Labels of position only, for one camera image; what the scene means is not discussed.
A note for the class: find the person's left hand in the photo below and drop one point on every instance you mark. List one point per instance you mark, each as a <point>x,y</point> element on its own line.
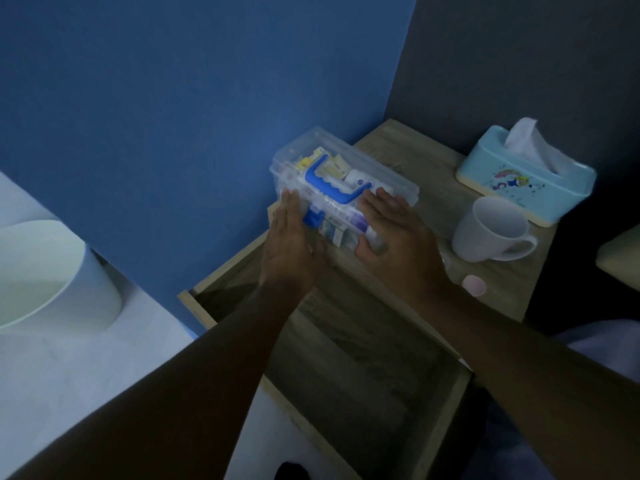
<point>287,249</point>

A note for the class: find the person's right hand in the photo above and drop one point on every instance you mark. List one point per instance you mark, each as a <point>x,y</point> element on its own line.
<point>405,254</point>

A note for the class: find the person's right thumb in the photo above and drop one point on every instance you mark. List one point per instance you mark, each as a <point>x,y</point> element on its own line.
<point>366,249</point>

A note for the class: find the person's left thumb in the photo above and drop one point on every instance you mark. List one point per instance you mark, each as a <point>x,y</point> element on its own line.
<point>316,247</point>

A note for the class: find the person's right middle finger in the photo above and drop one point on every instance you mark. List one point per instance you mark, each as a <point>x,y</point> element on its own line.
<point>387,200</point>

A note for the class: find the person's right little finger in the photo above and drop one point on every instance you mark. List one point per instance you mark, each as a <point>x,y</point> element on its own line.
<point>419,225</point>

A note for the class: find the person's right forearm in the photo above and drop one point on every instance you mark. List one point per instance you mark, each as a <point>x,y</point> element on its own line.
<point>530,374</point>

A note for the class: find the person's left forearm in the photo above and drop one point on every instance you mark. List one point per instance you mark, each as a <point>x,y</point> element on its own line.
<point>200,384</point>

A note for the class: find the white purple medicine carton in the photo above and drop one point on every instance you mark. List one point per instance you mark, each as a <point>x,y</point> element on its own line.
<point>345,225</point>

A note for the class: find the white round bottle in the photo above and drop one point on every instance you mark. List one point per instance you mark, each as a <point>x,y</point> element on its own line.
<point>359,178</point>

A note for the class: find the wooden nightstand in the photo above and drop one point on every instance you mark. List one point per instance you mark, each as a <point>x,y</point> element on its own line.
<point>440,194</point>

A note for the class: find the white mug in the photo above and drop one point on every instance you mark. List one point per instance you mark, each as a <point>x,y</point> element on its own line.
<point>487,229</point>

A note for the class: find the small pink round cap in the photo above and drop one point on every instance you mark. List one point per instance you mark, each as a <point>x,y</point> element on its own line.
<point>474,285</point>

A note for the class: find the yellow medicine packet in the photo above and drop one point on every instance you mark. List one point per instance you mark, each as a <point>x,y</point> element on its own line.
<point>309,159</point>

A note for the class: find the wooden drawer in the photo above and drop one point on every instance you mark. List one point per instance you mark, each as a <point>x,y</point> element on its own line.
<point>360,354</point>

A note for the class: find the light blue tissue box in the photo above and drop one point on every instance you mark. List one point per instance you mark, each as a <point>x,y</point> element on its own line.
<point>520,182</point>

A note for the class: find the white tissue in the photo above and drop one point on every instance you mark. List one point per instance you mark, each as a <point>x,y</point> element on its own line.
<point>531,142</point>

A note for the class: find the cream cushion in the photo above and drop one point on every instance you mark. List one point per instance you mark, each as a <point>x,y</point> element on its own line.
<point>622,257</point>

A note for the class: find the white waste bin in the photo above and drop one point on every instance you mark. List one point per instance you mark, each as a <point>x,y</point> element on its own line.
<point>45,274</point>

